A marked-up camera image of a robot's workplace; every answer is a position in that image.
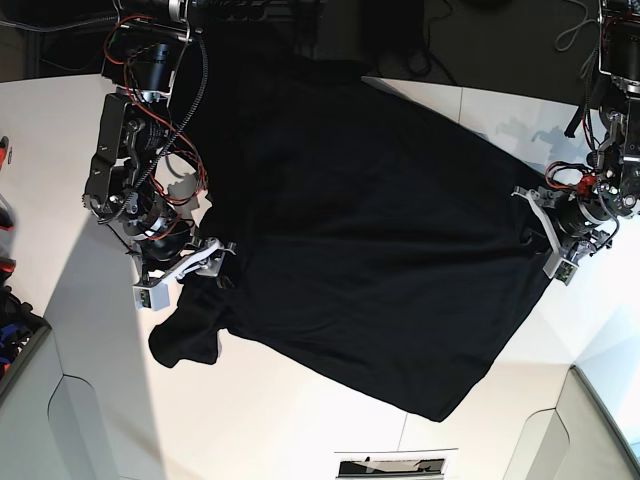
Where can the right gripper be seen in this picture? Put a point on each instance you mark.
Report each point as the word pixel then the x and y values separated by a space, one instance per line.
pixel 185 255

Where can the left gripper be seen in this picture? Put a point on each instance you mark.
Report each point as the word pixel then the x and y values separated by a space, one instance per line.
pixel 574 226

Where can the black t-shirt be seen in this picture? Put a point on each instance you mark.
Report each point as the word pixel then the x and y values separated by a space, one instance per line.
pixel 378 243

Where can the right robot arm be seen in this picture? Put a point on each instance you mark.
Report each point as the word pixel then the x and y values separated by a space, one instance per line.
pixel 142 55

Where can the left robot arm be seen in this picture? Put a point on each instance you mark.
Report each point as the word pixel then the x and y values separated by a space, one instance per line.
pixel 609 113

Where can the bin of colourful clothes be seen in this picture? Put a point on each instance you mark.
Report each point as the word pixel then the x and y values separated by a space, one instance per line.
pixel 22 332

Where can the red and black tool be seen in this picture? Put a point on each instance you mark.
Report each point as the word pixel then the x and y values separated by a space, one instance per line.
pixel 5 151

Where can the white label card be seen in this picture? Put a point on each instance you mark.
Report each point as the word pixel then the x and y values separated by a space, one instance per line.
pixel 416 464

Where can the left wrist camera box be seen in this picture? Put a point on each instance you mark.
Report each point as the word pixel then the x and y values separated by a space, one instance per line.
pixel 559 268

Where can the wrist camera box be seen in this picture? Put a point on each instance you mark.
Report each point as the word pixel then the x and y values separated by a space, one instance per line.
pixel 559 268
pixel 153 295

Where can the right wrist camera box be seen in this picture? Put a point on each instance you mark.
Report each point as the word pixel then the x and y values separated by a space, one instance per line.
pixel 153 295

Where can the grey base plate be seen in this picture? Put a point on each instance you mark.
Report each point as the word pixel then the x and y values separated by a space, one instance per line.
pixel 577 439
pixel 51 423

